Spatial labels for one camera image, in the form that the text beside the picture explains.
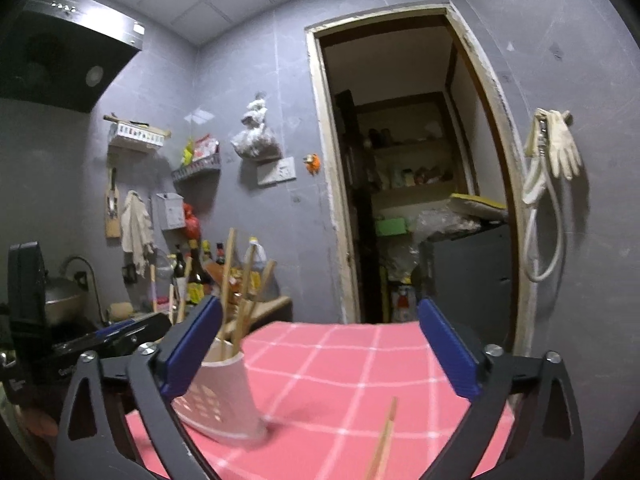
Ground pantry shelf unit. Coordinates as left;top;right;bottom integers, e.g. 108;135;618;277
350;92;477;212

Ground green box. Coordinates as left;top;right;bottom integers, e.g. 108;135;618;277
375;217;408;237

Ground pink checked cloth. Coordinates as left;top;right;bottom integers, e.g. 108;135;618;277
122;321;516;480

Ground clear plastic sheet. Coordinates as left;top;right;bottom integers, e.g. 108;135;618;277
407;209;481;247

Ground white rubber gloves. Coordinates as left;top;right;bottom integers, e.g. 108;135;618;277
542;109;584;180

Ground hanging wooden board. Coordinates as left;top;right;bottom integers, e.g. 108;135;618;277
104;167;123;240

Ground grey wall box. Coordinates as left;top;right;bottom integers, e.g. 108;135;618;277
155;192;186;232

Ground white hanging rag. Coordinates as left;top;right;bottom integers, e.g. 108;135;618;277
121;190;156;274

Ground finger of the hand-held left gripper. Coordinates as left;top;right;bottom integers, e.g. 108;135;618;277
52;332;166;359
95;311;175;343

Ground hanging clear plastic bag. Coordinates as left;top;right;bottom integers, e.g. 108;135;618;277
230;92;283;161

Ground metal pot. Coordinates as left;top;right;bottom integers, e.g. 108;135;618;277
45;277;86;327

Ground tan sided chopstick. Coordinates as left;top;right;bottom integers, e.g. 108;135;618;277
365;396;399;480

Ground white wall rack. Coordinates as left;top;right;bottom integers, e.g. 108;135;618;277
103;115;172;154

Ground yellow edged flat board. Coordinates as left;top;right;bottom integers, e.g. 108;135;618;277
447;192;509;221

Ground clear oil jug yellow cap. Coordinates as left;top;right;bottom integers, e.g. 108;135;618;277
244;237;269;287

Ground pile of wooden chopsticks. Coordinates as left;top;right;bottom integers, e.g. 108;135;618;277
167;227;278;361

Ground wooden door frame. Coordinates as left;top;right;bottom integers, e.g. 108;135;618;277
305;4;539;357

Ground white wall socket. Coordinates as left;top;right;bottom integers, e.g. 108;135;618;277
256;156;297;188

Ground wooden counter shelf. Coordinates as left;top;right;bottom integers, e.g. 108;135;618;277
249;296;293;327

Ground red plastic bag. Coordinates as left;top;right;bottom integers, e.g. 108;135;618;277
182;203;203;241

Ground white perforated chopstick holder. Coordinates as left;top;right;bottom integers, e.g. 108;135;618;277
172;337;268;441

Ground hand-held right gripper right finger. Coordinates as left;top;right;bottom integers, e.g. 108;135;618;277
417;297;586;480

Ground grey wire wall rack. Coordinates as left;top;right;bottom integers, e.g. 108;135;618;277
171;155;222;185

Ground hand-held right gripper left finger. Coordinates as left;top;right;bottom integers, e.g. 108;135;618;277
55;295;223;480

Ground grey cabinet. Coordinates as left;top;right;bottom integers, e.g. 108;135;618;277
425;225;516;347

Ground black range hood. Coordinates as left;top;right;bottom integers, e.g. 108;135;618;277
0;0;147;114

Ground white hose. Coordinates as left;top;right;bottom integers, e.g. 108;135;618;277
520;110;567;283

